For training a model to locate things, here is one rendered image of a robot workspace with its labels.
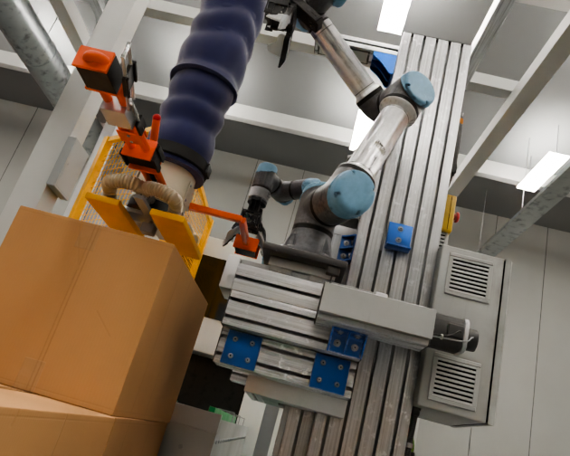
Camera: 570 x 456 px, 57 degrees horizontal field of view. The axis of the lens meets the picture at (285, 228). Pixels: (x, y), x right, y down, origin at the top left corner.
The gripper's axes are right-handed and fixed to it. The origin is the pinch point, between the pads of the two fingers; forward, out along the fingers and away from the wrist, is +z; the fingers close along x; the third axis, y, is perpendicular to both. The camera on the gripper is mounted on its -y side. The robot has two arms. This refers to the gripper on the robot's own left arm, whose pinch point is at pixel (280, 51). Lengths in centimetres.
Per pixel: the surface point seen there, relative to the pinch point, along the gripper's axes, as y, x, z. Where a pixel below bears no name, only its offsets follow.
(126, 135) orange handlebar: 30.2, 0.6, 35.3
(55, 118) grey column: 139, -136, -34
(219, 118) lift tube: 19.7, -32.9, 4.5
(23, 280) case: 42, -5, 75
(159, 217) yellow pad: 22, -21, 47
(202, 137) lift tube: 21.9, -29.8, 14.4
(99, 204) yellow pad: 40, -22, 47
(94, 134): 466, -768, -341
